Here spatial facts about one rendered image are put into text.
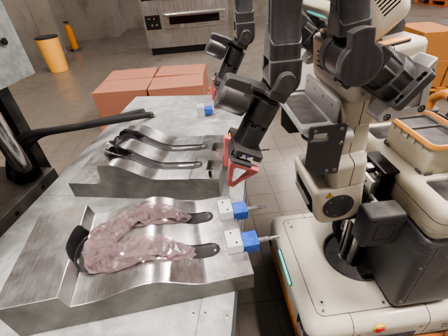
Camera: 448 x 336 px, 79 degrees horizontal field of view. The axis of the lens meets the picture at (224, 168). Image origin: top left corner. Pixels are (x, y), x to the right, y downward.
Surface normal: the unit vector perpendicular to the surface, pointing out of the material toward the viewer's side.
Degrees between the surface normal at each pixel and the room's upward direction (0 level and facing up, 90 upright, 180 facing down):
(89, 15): 90
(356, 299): 0
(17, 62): 90
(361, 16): 75
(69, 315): 90
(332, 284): 0
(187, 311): 0
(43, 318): 90
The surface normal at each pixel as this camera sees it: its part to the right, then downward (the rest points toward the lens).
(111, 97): 0.02, 0.59
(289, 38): 0.14, 0.39
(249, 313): -0.07, -0.80
